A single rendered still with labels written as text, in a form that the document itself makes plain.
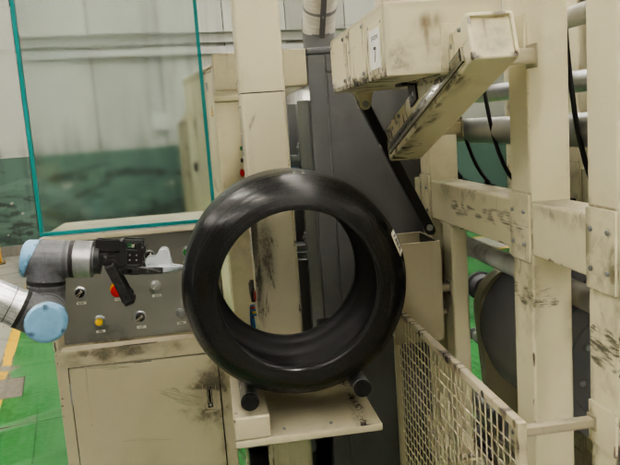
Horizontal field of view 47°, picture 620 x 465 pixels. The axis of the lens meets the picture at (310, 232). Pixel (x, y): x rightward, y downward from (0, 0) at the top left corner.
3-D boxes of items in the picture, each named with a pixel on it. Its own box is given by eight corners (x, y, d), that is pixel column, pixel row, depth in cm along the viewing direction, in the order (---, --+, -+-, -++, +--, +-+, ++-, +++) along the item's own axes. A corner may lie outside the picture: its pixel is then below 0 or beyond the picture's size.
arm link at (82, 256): (71, 280, 167) (78, 272, 177) (92, 280, 168) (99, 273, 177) (71, 243, 166) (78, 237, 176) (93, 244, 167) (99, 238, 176)
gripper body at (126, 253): (144, 242, 169) (92, 241, 167) (144, 278, 170) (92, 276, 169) (147, 237, 177) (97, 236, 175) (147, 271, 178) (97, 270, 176)
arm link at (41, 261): (26, 276, 174) (26, 236, 173) (78, 277, 176) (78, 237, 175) (16, 282, 165) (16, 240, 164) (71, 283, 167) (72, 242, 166)
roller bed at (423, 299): (380, 327, 226) (375, 235, 221) (424, 322, 228) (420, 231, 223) (396, 345, 206) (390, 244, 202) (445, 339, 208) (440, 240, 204)
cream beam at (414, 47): (330, 94, 199) (327, 41, 197) (417, 89, 202) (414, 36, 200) (383, 78, 140) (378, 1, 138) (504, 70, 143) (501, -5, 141)
